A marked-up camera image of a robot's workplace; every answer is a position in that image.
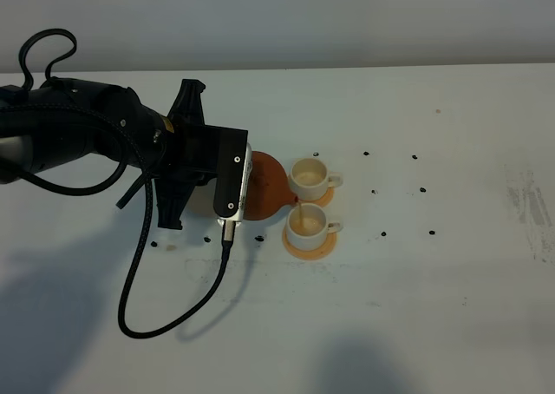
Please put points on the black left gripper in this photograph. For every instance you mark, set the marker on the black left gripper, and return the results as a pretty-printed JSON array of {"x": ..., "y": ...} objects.
[{"x": 186, "y": 161}]

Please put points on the brown clay teapot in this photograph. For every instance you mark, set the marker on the brown clay teapot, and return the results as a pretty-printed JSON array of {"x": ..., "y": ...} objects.
[{"x": 268, "y": 191}]

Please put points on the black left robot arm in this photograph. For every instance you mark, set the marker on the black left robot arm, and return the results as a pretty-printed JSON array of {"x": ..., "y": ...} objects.
[{"x": 66, "y": 119}]

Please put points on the white far teacup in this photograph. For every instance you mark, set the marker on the white far teacup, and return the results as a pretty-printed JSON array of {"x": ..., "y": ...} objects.
[{"x": 315, "y": 166}]

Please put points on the white teacup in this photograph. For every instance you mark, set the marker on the white teacup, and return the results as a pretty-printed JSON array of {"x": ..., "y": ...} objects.
[
  {"x": 308, "y": 226},
  {"x": 315, "y": 166}
]

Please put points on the white near teacup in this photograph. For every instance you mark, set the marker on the white near teacup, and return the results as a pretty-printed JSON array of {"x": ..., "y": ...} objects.
[{"x": 308, "y": 226}]

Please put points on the orange far coaster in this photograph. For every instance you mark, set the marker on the orange far coaster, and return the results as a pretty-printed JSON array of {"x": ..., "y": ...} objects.
[{"x": 323, "y": 198}]

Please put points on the orange coaster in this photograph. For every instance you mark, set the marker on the orange coaster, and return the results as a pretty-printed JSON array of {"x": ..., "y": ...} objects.
[
  {"x": 323, "y": 198},
  {"x": 323, "y": 251}
]

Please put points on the orange near coaster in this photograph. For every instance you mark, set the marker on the orange near coaster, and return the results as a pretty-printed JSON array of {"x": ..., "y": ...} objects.
[{"x": 323, "y": 251}]

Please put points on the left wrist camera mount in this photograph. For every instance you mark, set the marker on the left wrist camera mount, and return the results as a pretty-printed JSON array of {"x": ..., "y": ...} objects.
[{"x": 232, "y": 172}]

